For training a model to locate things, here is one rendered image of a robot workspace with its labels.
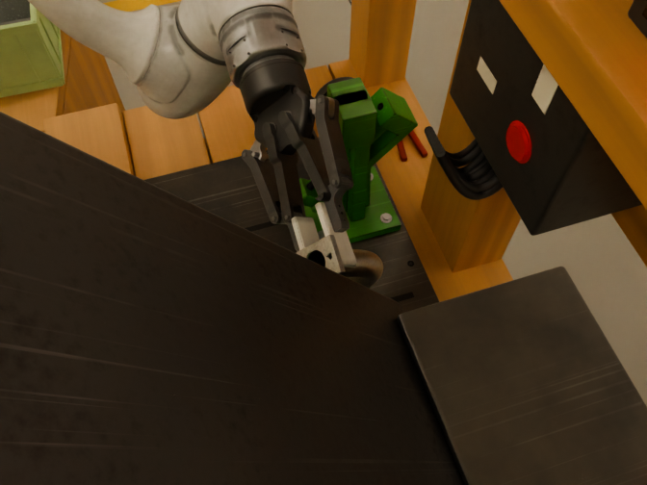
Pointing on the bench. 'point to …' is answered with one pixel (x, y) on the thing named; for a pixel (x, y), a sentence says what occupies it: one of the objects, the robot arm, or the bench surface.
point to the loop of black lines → (474, 186)
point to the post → (485, 210)
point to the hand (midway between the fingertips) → (323, 242)
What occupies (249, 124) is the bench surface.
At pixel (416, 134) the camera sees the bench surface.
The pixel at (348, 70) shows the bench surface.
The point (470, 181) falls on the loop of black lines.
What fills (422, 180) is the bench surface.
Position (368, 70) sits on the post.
